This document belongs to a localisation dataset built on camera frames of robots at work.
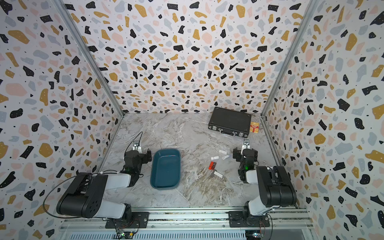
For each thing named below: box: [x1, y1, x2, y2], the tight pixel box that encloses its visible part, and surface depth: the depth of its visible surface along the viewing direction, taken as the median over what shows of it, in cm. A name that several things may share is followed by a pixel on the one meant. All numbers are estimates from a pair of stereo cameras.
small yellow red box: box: [249, 121, 260, 134], surface depth 115 cm
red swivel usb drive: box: [208, 161, 217, 170], surface depth 96 cm
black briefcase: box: [208, 106, 252, 138], surface depth 112 cm
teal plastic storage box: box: [150, 148, 181, 190], surface depth 89 cm
